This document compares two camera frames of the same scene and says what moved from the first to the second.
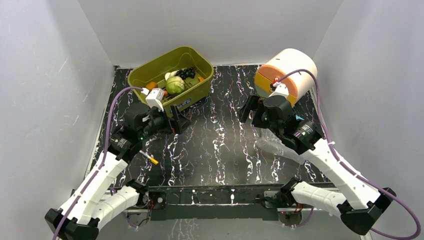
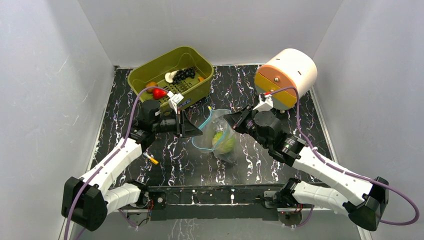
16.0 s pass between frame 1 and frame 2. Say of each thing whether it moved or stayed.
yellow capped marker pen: stayed
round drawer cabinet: stayed
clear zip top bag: moved
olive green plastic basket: stayed
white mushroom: stayed
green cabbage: moved
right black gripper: moved
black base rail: stayed
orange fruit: stayed
